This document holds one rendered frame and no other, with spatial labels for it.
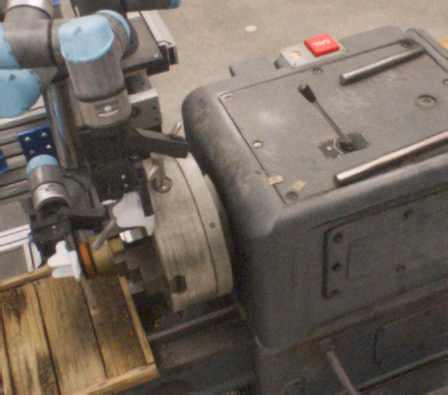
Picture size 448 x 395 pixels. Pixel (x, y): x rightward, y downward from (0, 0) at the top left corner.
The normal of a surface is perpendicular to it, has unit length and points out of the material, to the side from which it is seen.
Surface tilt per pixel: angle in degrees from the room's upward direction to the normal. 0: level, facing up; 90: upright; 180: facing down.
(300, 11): 0
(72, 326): 0
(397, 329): 90
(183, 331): 57
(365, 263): 90
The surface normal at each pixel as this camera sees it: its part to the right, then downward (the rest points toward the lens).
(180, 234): 0.19, -0.04
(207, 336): -0.08, -0.72
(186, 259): 0.28, 0.25
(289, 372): 0.35, 0.63
